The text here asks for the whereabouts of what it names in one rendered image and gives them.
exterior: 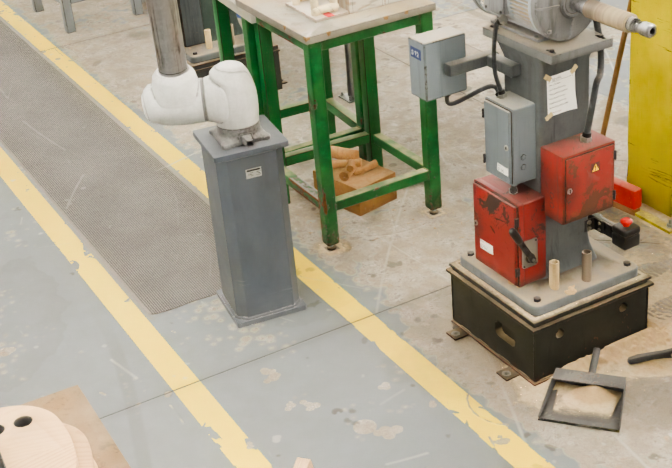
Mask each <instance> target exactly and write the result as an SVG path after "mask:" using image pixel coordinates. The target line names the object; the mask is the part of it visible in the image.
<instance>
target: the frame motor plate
mask: <svg viewBox="0 0 672 468"><path fill-rule="evenodd" d="M493 26H494V24H491V25H487V26H484V27H483V35H484V36H486V37H489V38H491V39H492V33H493ZM497 32H498V34H497V41H498V42H500V43H502V44H505V45H507V46H509V47H511V48H514V49H516V50H518V51H520V52H523V53H525V54H527V55H529V56H532V57H534V58H536V59H539V60H541V61H543V62H545V63H548V64H550V65H554V64H557V63H561V62H564V61H567V60H570V59H574V58H577V57H580V56H583V55H587V54H590V53H593V52H596V51H600V50H603V49H606V48H609V47H612V46H613V38H611V37H609V36H606V35H604V34H601V33H599V32H596V31H593V30H591V29H588V28H586V29H585V30H584V31H583V32H582V33H580V34H579V35H577V36H576V37H574V38H572V39H569V40H566V41H554V40H551V39H550V40H546V41H543V42H540V43H537V42H535V41H533V40H530V39H528V38H526V37H523V36H521V35H519V34H516V33H514V32H511V31H509V30H507V29H504V28H502V27H500V26H499V27H498V31H497Z"/></svg>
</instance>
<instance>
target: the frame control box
mask: <svg viewBox="0 0 672 468"><path fill-rule="evenodd" d="M408 45H409V61H410V78H411V93H412V94H413V95H415V96H417V97H419V98H420V99H422V100H424V101H426V102H429V101H432V100H435V99H439V98H442V97H445V103H446V104H447V105H448V106H455V105H457V104H460V103H462V102H464V101H466V100H468V99H470V98H471V97H473V96H475V95H477V94H479V93H481V92H483V91H485V90H488V89H494V90H495V91H496V93H495V95H496V98H499V97H498V92H497V91H498V88H497V86H496V85H495V84H487V85H485V86H482V87H480V88H478V89H476V90H474V91H472V92H470V93H469V94H467V95H465V96H463V97H461V98H459V99H457V100H454V101H450V100H449V96H451V95H452V94H455V93H458V92H461V91H465V90H467V75H466V73H463V74H459V75H456V76H453V77H449V76H447V75H445V74H444V63H447V62H450V61H453V60H457V59H460V58H464V57H466V48H465V33H464V32H462V31H460V30H457V29H455V28H453V27H451V26H445V27H442V28H438V29H434V30H431V31H427V32H424V33H420V34H416V35H413V36H409V37H408Z"/></svg>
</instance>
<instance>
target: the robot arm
mask: <svg viewBox="0 0 672 468"><path fill-rule="evenodd" d="M146 4H147V10H148V15H149V19H150V25H151V31H152V36H153V42H154V48H155V54H156V59H157V65H158V68H157V69H156V71H155V72H154V73H153V75H152V83H151V84H148V85H147V86H146V87H145V88H144V90H143V93H142V95H141V101H142V107H143V111H144V114H145V116H146V118H147V119H149V120H150V121H151V122H153V123H157V124H161V125H168V126H178V125H189V124H196V123H201V122H206V121H210V122H215V123H216V127H214V128H211V129H209V134H210V135H212V136H213V137H214V138H215V139H216V140H217V141H218V143H219V144H220V145H221V149H222V150H228V149H231V148H233V147H237V146H241V145H245V146H247V147H251V146H253V145H254V144H253V143H254V142H258V141H264V140H269V139H271V136H270V134H269V133H267V132H266V131H265V130H264V129H263V128H262V127H261V125H260V120H259V105H258V96H257V91H256V86H255V84H254V81H253V78H252V76H251V74H250V72H249V71H248V69H247V68H246V67H245V66H244V65H243V64H242V63H241V62H239V61H233V60H228V61H222V62H220V63H218V64H216V65H215V66H214V67H213V68H212V69H211V70H210V71H209V75H208V76H206V77H204V78H198V77H197V75H196V73H195V70H194V69H193V68H192V67H191V66H190V65H188V64H187V61H186V54H185V48H184V42H183V35H182V29H181V23H180V16H179V10H178V4H177V0H146Z"/></svg>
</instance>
